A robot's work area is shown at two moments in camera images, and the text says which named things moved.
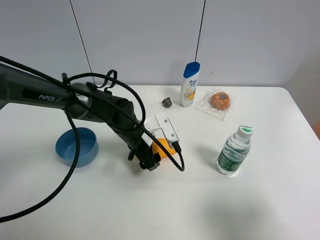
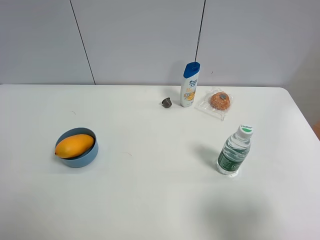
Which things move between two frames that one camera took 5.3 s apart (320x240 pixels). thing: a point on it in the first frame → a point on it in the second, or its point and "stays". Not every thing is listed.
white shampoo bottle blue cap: [189, 84] stays
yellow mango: [164, 143] → [74, 145]
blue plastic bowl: [66, 146] stays
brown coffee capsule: [167, 102] stays
